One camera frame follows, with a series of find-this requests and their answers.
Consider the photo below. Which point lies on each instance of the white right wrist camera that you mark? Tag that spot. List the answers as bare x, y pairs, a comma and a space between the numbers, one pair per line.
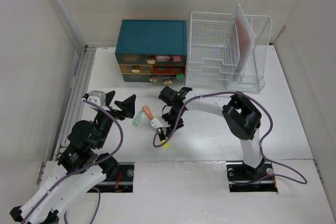
157, 123

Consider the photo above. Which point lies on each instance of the aluminium rail frame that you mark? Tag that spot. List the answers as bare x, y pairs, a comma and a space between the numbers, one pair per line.
71, 108

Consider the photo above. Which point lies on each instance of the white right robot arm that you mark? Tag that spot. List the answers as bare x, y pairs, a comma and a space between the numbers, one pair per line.
237, 109

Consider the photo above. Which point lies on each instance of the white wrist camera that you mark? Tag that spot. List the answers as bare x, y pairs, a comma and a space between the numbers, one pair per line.
95, 97
157, 123

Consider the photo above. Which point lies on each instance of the teal drawer organizer box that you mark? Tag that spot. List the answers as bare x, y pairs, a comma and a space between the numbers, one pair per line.
153, 37

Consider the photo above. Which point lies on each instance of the pink lid marker tube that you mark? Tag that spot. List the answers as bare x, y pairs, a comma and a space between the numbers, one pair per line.
162, 58

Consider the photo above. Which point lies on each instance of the green cap black highlighter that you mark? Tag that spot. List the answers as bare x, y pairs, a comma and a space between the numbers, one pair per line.
174, 77

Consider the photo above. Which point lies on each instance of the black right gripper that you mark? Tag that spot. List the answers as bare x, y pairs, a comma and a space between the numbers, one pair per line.
170, 125

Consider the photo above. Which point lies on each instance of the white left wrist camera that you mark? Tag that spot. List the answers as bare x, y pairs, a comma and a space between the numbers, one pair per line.
95, 97

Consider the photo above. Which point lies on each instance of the white wire file rack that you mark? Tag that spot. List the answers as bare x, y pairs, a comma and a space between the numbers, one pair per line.
213, 53

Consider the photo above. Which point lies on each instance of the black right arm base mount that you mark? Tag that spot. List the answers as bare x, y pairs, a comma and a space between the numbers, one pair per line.
245, 179

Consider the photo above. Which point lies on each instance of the yellow cap black highlighter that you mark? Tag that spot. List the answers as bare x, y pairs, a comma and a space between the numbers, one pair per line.
162, 137

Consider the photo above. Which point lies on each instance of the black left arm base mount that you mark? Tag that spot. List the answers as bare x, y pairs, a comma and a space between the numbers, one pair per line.
122, 182

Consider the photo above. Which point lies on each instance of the orange plastic case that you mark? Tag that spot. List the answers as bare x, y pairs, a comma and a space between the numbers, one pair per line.
148, 112

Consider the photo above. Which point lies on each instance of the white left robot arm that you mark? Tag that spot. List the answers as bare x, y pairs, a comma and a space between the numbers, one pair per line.
79, 168

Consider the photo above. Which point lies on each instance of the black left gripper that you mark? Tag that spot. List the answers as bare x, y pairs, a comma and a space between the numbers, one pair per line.
126, 105

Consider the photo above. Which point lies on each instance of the green translucent plastic case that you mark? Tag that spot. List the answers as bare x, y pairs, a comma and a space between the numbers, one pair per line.
137, 119

